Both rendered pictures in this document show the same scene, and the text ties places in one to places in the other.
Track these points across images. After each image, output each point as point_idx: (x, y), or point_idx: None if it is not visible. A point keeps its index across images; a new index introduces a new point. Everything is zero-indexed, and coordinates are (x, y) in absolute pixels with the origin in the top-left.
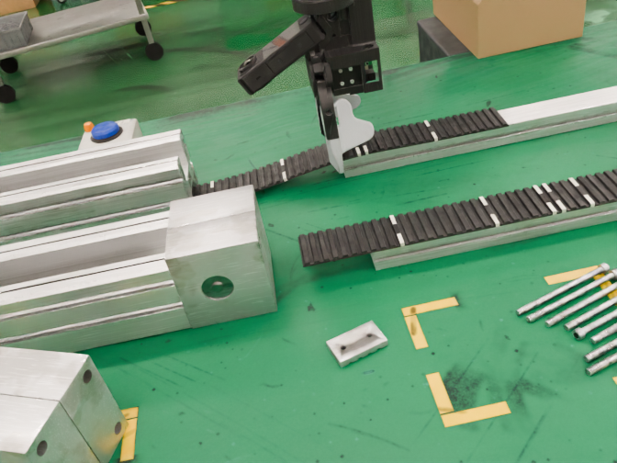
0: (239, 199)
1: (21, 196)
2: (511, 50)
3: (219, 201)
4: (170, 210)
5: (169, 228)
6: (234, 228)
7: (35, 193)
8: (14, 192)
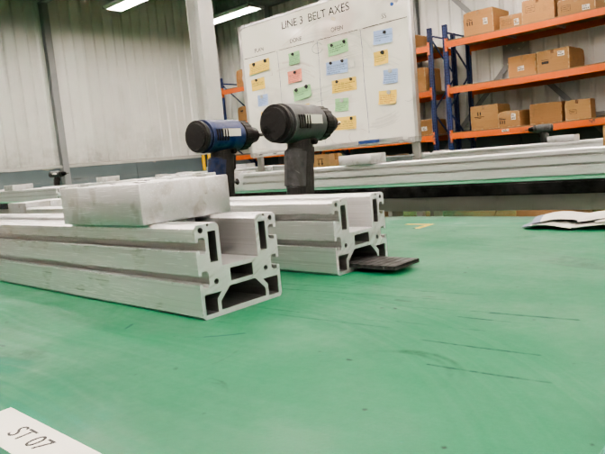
0: (22, 202)
1: (15, 213)
2: None
3: (24, 202)
4: (34, 202)
5: (49, 200)
6: (46, 199)
7: (12, 213)
8: (11, 214)
